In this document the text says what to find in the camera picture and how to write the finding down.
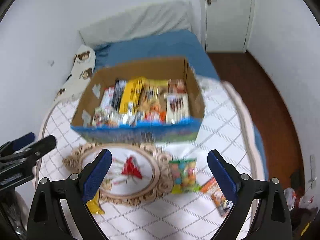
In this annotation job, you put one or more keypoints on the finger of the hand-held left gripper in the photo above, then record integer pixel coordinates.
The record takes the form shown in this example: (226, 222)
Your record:
(20, 141)
(37, 146)

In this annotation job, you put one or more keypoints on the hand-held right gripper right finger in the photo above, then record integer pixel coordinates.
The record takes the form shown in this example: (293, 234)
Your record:
(222, 175)

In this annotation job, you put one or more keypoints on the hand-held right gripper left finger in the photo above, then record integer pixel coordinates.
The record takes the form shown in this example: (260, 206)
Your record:
(96, 175)

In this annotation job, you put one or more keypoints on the orange panda snack packet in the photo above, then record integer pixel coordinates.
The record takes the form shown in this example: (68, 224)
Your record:
(216, 196)

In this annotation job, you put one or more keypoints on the yellow chip packet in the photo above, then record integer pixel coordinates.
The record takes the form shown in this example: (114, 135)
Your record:
(96, 206)

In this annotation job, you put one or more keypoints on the red triangular snack packet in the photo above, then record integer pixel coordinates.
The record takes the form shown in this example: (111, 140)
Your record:
(131, 169)

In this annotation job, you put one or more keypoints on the colourful candy bag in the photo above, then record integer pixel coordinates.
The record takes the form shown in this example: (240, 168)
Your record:
(184, 176)

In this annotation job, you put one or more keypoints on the chocolate chip cookie packet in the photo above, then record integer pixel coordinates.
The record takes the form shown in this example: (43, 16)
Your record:
(102, 117)

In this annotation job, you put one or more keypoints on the printed blue cardboard box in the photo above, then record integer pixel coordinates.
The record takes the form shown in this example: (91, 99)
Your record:
(87, 105)

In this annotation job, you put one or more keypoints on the red and white snack packet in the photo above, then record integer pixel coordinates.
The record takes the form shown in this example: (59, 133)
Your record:
(107, 98)

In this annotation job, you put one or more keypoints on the white chocolate stick box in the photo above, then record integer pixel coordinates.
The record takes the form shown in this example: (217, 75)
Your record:
(177, 107)

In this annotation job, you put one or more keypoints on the dark blue snack bar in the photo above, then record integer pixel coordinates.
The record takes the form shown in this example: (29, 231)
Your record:
(118, 92)

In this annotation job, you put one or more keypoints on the long yellow snack packet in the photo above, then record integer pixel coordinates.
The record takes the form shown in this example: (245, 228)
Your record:
(131, 95)

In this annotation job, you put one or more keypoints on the yellow bread packet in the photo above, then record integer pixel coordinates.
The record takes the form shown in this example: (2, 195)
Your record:
(150, 96)

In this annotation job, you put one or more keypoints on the brown snack packet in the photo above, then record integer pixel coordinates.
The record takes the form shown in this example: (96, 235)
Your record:
(176, 86)

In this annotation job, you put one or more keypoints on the person's left forearm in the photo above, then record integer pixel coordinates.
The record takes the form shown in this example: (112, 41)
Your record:
(11, 210)

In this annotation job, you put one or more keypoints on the clear plastic bag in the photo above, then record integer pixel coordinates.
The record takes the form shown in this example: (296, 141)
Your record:
(290, 198)

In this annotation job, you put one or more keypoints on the bear print pillow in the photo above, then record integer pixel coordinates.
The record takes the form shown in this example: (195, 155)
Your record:
(80, 72)

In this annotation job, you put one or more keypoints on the blue bed sheet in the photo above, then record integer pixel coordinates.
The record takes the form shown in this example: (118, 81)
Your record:
(160, 45)

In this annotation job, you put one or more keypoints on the grey headboard cushion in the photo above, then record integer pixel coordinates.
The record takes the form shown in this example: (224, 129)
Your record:
(140, 21)

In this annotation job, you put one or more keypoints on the white door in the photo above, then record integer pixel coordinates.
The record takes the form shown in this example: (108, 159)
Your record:
(227, 15)

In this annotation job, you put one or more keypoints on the white wall power strip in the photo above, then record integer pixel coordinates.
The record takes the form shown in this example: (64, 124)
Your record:
(312, 166)

